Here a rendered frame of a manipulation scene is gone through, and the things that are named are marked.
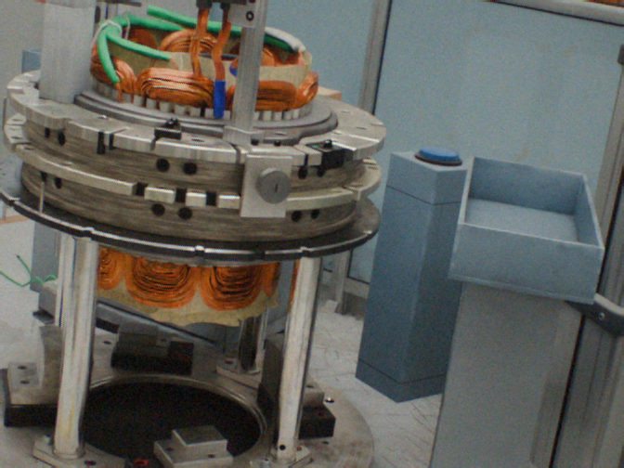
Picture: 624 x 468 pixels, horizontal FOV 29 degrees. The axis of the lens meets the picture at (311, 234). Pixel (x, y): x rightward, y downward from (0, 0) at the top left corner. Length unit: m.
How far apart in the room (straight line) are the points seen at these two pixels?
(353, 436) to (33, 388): 0.30
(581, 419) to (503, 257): 0.43
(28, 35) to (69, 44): 2.49
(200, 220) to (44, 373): 0.24
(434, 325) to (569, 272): 0.38
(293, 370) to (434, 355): 0.30
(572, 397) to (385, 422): 0.21
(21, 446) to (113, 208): 0.25
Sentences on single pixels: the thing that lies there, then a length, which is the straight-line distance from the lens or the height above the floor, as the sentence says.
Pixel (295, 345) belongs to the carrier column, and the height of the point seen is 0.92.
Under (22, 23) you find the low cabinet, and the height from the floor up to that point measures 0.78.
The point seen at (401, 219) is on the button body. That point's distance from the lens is 1.23.
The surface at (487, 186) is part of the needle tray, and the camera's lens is 1.14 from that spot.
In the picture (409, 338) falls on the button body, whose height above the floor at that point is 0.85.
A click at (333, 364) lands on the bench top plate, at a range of 1.34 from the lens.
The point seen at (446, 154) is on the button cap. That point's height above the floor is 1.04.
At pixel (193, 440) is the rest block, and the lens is 1.01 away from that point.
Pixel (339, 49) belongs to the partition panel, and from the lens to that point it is 3.55.
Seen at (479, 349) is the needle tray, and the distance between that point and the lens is 1.00.
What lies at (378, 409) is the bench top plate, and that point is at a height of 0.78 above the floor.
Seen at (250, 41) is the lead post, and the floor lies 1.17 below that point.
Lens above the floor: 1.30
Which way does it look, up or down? 17 degrees down
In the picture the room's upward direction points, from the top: 8 degrees clockwise
